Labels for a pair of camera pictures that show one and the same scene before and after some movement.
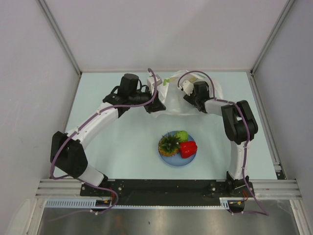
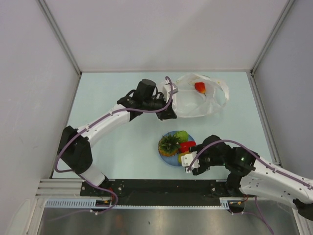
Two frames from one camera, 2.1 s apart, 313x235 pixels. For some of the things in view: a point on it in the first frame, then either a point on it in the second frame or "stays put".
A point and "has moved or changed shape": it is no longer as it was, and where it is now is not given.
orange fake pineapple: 168,145 stays put
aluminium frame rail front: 60,188 stays put
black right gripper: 190,98 to 202,168
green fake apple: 183,134 stays put
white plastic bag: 172,97 has moved or changed shape
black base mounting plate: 165,192 stays put
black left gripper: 156,106 to 167,113
